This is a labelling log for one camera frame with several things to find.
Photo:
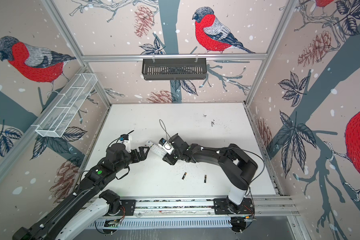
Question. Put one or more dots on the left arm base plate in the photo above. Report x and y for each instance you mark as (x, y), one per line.
(122, 208)

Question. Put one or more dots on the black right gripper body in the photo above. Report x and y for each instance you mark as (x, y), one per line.
(175, 154)

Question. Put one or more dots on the white mesh wire tray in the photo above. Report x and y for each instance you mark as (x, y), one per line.
(63, 112)

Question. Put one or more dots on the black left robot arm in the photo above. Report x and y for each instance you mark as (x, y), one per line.
(96, 179)

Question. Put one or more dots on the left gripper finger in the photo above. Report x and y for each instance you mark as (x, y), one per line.
(144, 150)
(141, 157)

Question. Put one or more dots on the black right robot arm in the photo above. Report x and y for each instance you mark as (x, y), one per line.
(239, 167)

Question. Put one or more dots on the aluminium mounting rail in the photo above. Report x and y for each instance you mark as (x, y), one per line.
(176, 207)

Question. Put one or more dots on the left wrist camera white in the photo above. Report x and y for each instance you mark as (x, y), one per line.
(126, 141)

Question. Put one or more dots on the horizontal aluminium frame bar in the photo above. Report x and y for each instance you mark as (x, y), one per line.
(208, 57)

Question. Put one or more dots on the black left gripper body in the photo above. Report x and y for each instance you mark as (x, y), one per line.
(134, 156)

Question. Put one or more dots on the black hanging wire basket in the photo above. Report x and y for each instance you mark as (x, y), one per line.
(174, 69)

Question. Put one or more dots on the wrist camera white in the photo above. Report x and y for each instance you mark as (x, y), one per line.
(126, 141)
(163, 143)

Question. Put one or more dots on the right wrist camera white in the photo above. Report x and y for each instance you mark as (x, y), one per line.
(163, 143)

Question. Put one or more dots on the white remote control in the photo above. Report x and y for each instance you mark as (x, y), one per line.
(156, 149)

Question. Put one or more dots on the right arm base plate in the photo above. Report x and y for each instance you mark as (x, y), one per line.
(224, 206)

